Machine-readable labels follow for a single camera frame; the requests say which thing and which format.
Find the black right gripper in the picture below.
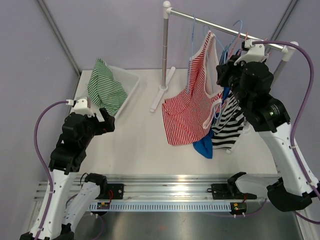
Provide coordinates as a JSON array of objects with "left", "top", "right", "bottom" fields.
[{"left": 217, "top": 55, "right": 251, "bottom": 109}]

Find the green white striped tank top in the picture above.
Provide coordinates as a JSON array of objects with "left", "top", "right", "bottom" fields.
[{"left": 87, "top": 58, "right": 128, "bottom": 116}]

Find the light blue wire hanger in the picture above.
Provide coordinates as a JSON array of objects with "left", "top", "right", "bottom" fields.
[{"left": 186, "top": 15, "right": 196, "bottom": 94}]

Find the red white striped tank top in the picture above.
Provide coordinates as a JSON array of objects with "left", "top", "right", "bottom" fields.
[{"left": 162, "top": 30, "right": 224, "bottom": 146}]

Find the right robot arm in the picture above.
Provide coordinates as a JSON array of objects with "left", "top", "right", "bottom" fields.
[{"left": 216, "top": 55, "right": 320, "bottom": 212}]

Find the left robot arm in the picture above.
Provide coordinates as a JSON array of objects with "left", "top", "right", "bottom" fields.
[{"left": 20, "top": 108, "right": 115, "bottom": 240}]

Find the black white striped tank top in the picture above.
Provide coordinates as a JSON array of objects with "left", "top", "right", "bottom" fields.
[{"left": 211, "top": 93, "right": 245, "bottom": 150}]

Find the bright blue tank top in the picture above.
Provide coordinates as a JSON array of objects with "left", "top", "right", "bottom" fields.
[{"left": 193, "top": 87, "right": 230, "bottom": 159}]

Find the white plastic perforated basket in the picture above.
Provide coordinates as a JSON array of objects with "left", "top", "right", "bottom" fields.
[{"left": 108, "top": 65, "right": 140, "bottom": 121}]

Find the metal clothes rack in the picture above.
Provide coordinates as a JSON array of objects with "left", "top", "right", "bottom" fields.
[{"left": 149, "top": 0, "right": 300, "bottom": 155}]

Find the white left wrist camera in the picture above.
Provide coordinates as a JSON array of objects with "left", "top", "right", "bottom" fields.
[{"left": 66, "top": 96, "right": 103, "bottom": 122}]

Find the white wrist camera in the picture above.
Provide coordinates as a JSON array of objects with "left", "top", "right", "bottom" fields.
[
  {"left": 66, "top": 96, "right": 103, "bottom": 122},
  {"left": 234, "top": 39, "right": 269, "bottom": 66}
]

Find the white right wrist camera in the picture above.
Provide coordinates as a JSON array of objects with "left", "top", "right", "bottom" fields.
[{"left": 234, "top": 39, "right": 269, "bottom": 66}]

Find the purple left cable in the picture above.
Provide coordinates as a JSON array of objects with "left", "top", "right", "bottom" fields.
[{"left": 33, "top": 99, "right": 108, "bottom": 238}]

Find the white slotted cable duct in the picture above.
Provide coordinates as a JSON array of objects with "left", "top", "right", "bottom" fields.
[{"left": 88, "top": 202, "right": 231, "bottom": 212}]

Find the aluminium mounting rail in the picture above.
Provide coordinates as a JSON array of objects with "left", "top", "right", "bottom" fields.
[{"left": 33, "top": 174, "right": 283, "bottom": 203}]

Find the metal corner frame post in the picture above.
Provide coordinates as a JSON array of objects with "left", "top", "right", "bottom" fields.
[{"left": 36, "top": 0, "right": 82, "bottom": 78}]

